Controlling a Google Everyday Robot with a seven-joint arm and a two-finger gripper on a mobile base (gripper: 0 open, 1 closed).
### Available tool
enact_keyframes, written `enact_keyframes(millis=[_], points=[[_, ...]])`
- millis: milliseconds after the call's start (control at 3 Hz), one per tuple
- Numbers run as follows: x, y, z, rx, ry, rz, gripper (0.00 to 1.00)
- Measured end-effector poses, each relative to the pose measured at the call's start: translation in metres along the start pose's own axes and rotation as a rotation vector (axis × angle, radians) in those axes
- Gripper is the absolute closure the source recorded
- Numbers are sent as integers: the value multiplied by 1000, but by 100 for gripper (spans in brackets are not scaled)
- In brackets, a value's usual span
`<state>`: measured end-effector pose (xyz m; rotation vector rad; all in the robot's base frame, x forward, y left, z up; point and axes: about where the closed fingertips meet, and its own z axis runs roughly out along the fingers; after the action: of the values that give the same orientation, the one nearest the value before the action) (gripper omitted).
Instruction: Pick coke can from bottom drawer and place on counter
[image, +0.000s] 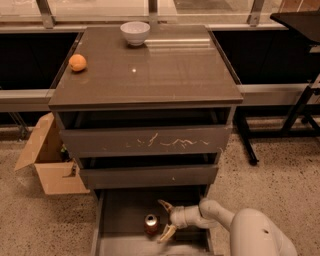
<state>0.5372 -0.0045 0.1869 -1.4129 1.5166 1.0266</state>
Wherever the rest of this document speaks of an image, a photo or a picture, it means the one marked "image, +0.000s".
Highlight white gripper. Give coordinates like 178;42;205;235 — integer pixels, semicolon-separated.
157;199;188;243

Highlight red coke can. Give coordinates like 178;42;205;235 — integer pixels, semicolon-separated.
144;214;159;235

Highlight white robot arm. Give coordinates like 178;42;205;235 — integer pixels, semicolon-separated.
158;198;298;256

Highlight grey open bottom drawer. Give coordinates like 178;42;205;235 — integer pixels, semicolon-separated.
91;186;214;256

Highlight grey middle drawer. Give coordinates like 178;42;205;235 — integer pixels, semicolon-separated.
80;165;218;189

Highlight grey top drawer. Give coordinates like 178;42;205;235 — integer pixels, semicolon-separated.
61;125;231;158

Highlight grey drawer cabinet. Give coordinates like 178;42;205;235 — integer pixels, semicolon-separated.
48;25;244;194

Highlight brown cardboard box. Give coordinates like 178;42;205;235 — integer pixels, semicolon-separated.
15;113;89;195

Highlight orange fruit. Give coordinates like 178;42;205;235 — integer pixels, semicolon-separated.
69;54;87;72

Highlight white ceramic bowl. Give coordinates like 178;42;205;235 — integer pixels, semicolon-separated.
120;21;150;46

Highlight black table with legs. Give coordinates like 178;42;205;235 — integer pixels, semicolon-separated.
234;10;320;165

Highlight grey metal window rail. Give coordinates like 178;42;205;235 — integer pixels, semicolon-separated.
0;89;55;112

